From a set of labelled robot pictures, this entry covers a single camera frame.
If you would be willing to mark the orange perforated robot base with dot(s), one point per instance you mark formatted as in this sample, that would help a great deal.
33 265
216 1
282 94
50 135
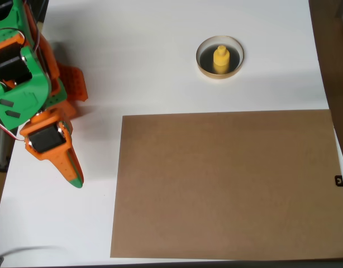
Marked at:
75 83

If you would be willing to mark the small black clip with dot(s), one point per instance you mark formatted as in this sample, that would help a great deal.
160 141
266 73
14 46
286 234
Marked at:
338 181

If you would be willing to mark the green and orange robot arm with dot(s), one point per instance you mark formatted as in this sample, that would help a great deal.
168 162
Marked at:
20 97

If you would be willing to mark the small yellow peg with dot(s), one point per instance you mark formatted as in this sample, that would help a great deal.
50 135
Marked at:
221 60

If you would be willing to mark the metal table clamp post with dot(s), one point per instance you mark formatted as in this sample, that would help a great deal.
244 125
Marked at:
1 156

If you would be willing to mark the orange gripper black servo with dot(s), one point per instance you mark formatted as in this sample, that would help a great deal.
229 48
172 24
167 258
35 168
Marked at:
46 138

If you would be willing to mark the round gold-rimmed dish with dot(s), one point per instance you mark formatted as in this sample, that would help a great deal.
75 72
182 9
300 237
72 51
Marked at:
234 60

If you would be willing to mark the brown rectangular board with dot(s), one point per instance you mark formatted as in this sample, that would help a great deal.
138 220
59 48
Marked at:
230 184

